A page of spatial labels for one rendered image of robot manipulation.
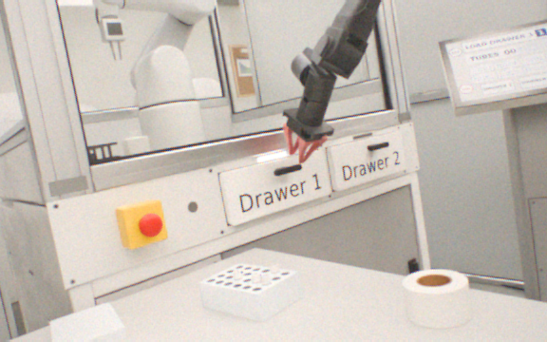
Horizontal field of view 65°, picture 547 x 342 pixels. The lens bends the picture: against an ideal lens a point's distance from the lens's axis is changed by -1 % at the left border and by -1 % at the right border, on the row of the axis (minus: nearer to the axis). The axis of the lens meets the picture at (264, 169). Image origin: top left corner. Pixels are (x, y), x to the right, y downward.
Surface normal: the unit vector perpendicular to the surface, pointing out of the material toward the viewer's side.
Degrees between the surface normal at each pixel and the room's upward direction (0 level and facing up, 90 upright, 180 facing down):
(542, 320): 0
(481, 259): 90
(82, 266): 90
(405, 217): 90
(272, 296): 90
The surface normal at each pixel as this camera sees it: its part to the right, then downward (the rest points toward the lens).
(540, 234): -0.27, 0.14
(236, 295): -0.68, 0.18
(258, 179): 0.60, -0.04
